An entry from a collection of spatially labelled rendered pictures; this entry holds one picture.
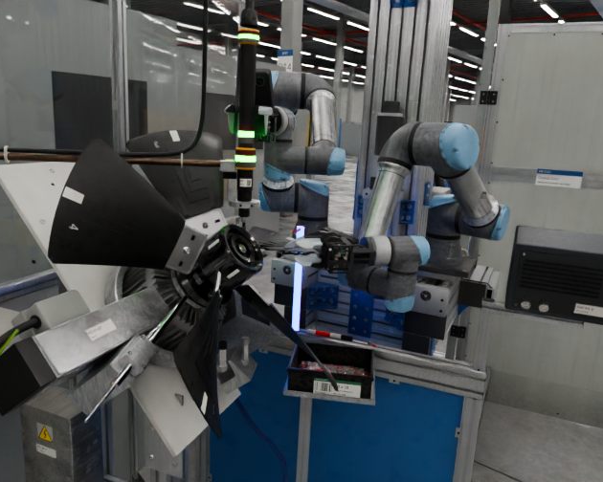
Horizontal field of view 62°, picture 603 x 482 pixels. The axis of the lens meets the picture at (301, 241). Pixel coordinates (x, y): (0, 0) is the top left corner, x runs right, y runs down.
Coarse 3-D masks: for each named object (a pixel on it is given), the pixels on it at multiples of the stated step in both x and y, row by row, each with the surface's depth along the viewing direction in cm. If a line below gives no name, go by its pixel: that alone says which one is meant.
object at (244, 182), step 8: (248, 0) 102; (248, 8) 102; (240, 16) 103; (248, 16) 102; (256, 16) 102; (240, 24) 103; (248, 24) 102; (256, 24) 103; (240, 176) 109; (248, 176) 109; (240, 184) 110; (248, 184) 110; (240, 192) 110; (248, 192) 110; (240, 200) 110; (248, 200) 111; (240, 208) 111; (248, 208) 112; (240, 216) 112; (248, 216) 113
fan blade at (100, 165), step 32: (96, 160) 86; (96, 192) 85; (128, 192) 89; (64, 224) 81; (96, 224) 85; (128, 224) 89; (160, 224) 94; (64, 256) 81; (96, 256) 86; (128, 256) 91; (160, 256) 95
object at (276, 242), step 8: (256, 232) 135; (264, 232) 136; (256, 240) 126; (264, 240) 126; (272, 240) 127; (280, 240) 129; (288, 240) 133; (264, 248) 116; (272, 248) 117; (280, 248) 120; (296, 248) 126
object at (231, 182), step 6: (222, 162) 108; (228, 162) 108; (222, 168) 108; (228, 168) 108; (222, 174) 108; (228, 174) 108; (234, 174) 108; (228, 180) 109; (234, 180) 109; (228, 186) 109; (234, 186) 109; (228, 192) 109; (234, 192) 110; (228, 198) 110; (234, 198) 110; (234, 204) 109; (240, 204) 109; (246, 204) 109; (252, 204) 109; (258, 204) 111
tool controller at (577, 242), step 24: (528, 240) 120; (552, 240) 120; (576, 240) 119; (600, 240) 118; (528, 264) 120; (552, 264) 118; (576, 264) 116; (600, 264) 114; (528, 288) 122; (552, 288) 120; (576, 288) 118; (600, 288) 116; (528, 312) 126; (552, 312) 123; (576, 312) 121; (600, 312) 118
